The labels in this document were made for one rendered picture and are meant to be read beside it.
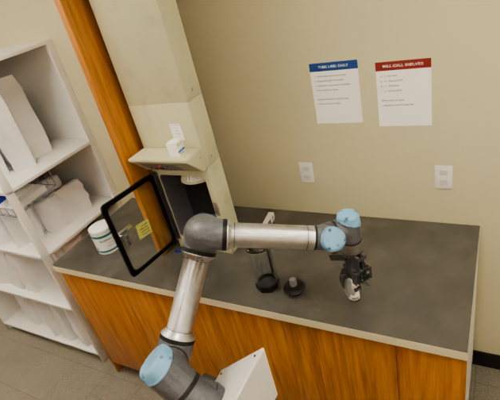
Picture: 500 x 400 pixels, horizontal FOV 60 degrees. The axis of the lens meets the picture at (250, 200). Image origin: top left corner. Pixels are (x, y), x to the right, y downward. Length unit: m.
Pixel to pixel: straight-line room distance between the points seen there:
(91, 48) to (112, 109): 0.25
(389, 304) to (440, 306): 0.17
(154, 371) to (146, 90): 1.10
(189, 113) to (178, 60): 0.20
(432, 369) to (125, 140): 1.54
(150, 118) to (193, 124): 0.22
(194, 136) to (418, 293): 1.07
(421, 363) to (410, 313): 0.18
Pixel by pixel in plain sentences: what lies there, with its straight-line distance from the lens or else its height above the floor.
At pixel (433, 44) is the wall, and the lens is 1.84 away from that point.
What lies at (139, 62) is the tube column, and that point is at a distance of 1.85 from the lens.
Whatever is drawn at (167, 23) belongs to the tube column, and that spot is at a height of 2.01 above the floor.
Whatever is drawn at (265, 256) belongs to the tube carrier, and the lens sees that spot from 1.74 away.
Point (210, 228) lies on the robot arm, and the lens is 1.27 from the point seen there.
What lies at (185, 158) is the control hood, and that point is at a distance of 1.79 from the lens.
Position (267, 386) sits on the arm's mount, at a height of 1.03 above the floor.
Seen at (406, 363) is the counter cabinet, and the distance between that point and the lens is 1.77.
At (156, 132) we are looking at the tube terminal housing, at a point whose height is 1.59.
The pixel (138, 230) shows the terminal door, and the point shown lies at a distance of 2.07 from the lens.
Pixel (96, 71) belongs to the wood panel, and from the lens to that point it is 1.96.
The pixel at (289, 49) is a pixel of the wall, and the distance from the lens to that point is 1.98.
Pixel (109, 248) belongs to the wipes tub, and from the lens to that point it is 2.46.
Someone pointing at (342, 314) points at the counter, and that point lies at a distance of 1.72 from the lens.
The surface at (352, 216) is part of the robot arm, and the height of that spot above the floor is 1.37.
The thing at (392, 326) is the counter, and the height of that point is 0.94.
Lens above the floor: 2.18
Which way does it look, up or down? 30 degrees down
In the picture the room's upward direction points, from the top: 14 degrees counter-clockwise
